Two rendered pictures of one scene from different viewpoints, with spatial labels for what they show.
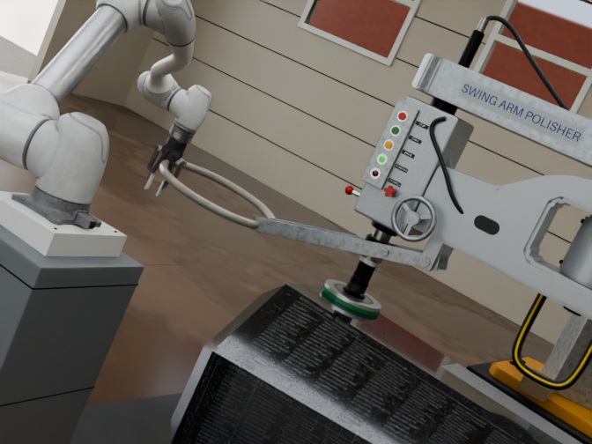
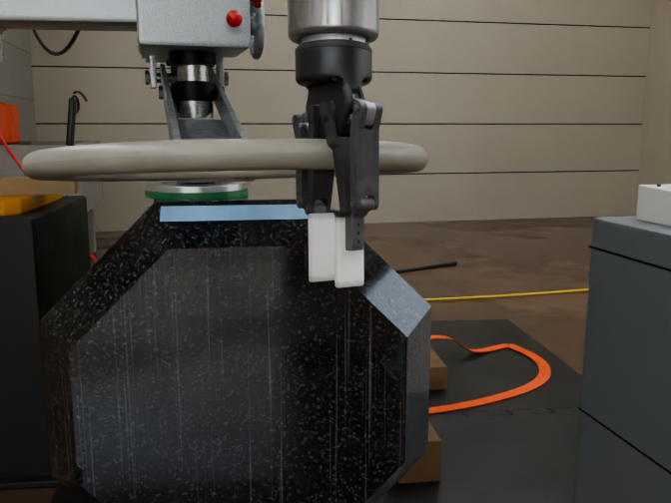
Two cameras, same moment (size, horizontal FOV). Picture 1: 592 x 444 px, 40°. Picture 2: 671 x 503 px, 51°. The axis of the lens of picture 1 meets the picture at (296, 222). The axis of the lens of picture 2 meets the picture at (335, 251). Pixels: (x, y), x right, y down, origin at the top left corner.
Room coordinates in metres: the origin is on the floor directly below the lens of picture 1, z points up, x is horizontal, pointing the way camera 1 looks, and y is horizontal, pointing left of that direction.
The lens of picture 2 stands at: (3.47, 1.08, 0.98)
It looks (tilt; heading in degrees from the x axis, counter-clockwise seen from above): 10 degrees down; 231
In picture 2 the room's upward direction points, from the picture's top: straight up
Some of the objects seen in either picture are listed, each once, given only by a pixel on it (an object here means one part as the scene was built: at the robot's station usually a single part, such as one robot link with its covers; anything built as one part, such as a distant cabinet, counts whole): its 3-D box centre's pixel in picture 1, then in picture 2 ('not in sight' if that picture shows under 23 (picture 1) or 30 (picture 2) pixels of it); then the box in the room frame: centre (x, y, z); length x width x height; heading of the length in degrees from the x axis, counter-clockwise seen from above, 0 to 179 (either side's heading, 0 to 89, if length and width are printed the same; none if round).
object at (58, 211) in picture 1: (64, 205); not in sight; (2.13, 0.59, 0.89); 0.22 x 0.18 x 0.06; 64
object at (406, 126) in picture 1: (390, 145); not in sight; (2.68, -0.18, 1.38); 0.08 x 0.03 x 0.28; 67
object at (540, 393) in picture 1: (537, 385); (40, 185); (2.87, -1.04, 0.81); 0.20 x 0.10 x 0.05; 156
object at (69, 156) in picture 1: (73, 154); not in sight; (2.14, 0.62, 1.03); 0.18 x 0.16 x 0.22; 82
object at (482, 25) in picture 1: (473, 43); not in sight; (2.76, -0.29, 1.78); 0.04 x 0.04 x 0.17
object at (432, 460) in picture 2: not in sight; (406, 438); (2.11, -0.28, 0.07); 0.30 x 0.12 x 0.12; 59
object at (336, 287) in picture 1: (352, 295); (197, 185); (2.76, -0.29, 0.85); 0.21 x 0.21 x 0.01
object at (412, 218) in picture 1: (417, 218); (241, 25); (2.60, -0.35, 1.20); 0.15 x 0.10 x 0.15; 67
